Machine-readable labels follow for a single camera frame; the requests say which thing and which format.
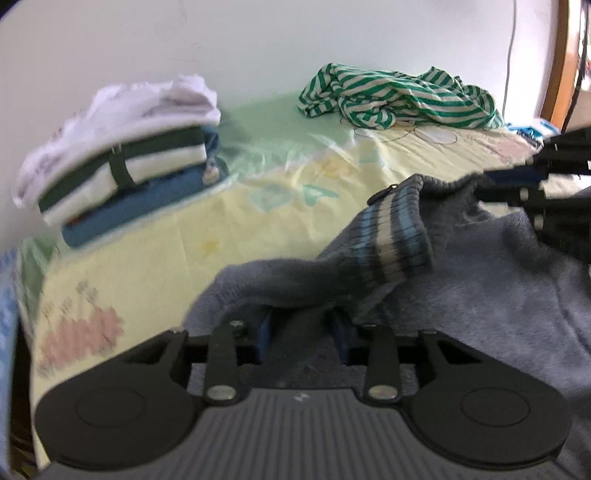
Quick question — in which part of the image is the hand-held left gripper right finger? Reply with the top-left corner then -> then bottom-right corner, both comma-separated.
329,311 -> 479,407

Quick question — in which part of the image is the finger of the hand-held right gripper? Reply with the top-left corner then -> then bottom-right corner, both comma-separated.
484,129 -> 591,185
475,185 -> 591,275

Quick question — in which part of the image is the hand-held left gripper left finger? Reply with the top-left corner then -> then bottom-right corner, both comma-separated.
120,313 -> 274,408

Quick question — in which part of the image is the grey striped knit sweater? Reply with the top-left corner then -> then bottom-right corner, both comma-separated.
187,174 -> 591,462

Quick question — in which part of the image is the white table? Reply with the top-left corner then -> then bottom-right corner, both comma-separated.
505,119 -> 561,148

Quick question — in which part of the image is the blue plastic holder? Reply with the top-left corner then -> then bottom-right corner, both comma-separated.
507,121 -> 546,140

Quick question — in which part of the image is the yellow green printed bed sheet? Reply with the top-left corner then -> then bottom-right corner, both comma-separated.
18,90 -> 591,472

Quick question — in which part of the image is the green striped shirt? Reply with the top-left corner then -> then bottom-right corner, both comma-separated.
297,62 -> 506,131

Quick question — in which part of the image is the blue folded garment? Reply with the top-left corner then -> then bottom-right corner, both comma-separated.
62,127 -> 229,250

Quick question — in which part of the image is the dark green white folded shirt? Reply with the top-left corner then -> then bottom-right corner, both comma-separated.
38,127 -> 208,227

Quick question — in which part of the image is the blue patterned cloth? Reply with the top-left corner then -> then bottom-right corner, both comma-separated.
0,249 -> 21,462

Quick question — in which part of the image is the white wall cable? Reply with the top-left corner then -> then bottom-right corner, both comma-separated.
502,0 -> 519,123

